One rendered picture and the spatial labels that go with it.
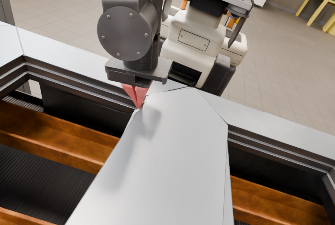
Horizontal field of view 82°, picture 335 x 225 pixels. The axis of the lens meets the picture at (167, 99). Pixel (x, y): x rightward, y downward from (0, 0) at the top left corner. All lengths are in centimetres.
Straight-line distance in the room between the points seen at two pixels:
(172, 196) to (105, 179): 9
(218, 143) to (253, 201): 26
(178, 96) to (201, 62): 38
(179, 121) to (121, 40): 22
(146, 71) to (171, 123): 12
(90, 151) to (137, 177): 25
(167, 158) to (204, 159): 6
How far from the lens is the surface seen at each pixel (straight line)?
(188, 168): 32
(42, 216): 62
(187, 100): 43
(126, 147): 32
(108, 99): 43
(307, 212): 70
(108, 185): 29
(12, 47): 53
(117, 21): 21
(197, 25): 81
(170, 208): 29
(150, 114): 37
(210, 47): 80
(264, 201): 62
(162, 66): 33
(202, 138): 37
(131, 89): 33
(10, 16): 116
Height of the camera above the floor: 112
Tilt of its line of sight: 39 degrees down
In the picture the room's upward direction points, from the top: 20 degrees clockwise
